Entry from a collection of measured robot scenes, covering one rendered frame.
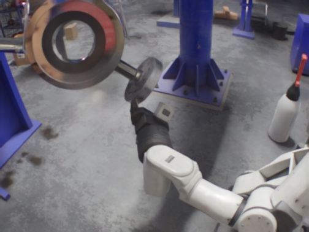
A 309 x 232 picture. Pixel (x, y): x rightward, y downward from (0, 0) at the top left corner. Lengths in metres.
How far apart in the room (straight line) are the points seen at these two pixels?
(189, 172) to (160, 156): 0.07
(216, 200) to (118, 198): 1.18
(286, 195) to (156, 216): 1.16
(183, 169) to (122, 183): 1.21
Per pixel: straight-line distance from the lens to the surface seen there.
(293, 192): 0.44
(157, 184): 0.54
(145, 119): 0.63
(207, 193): 0.49
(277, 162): 0.91
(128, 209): 1.56
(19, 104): 2.21
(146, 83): 0.82
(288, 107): 1.88
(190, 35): 2.20
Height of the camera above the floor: 1.38
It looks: 40 degrees down
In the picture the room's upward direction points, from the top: 3 degrees counter-clockwise
